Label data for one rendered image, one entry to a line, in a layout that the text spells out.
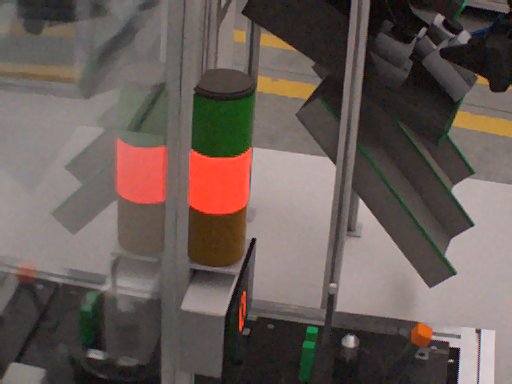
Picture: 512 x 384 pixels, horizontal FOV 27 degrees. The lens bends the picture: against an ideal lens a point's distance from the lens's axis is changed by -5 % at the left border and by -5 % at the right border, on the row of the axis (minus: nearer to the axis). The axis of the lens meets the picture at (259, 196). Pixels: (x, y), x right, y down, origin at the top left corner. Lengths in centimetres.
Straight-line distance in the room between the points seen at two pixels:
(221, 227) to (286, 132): 302
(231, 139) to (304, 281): 78
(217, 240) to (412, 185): 62
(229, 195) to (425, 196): 64
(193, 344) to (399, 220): 50
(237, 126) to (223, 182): 5
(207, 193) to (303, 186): 97
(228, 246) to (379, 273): 76
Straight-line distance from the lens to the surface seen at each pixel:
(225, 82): 86
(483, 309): 161
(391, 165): 146
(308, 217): 176
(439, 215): 149
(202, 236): 90
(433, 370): 130
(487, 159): 392
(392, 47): 131
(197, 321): 91
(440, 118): 136
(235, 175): 87
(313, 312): 138
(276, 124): 396
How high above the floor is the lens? 177
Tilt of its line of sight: 30 degrees down
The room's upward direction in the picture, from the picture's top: 4 degrees clockwise
